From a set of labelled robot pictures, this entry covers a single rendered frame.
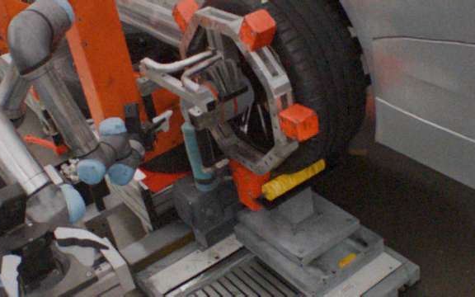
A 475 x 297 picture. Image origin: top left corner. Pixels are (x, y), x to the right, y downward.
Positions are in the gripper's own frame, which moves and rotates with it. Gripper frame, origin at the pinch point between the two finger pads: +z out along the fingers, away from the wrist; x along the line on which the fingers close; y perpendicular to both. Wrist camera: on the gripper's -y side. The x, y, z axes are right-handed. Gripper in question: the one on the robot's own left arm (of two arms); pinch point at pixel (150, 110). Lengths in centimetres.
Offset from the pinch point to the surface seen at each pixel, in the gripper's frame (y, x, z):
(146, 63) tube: -17.7, 3.2, -0.6
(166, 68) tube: -17.7, 11.4, -5.8
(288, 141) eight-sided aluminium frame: 5.9, 47.1, -14.5
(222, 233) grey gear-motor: 74, 6, 23
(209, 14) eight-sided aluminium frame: -28.5, 24.3, 8.2
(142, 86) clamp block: -10.6, 0.6, -2.6
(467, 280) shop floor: 83, 107, 1
